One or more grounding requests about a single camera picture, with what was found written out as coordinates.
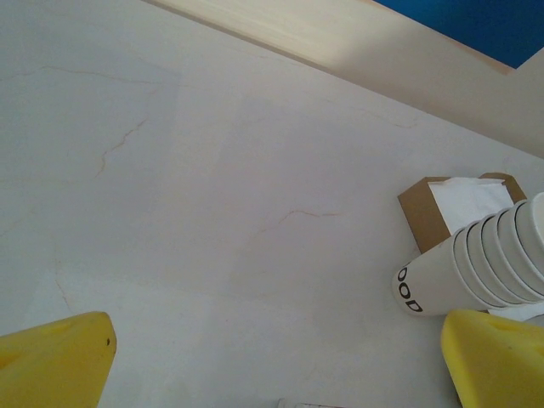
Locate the white paper napkins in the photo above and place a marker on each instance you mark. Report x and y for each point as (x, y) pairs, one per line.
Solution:
(467, 204)

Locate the stack of white paper cups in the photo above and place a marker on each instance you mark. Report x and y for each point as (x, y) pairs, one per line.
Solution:
(489, 263)

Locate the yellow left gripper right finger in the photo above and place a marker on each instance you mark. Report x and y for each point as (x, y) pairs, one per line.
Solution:
(497, 370)

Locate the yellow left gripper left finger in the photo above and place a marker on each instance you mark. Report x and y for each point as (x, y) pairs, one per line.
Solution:
(51, 365)

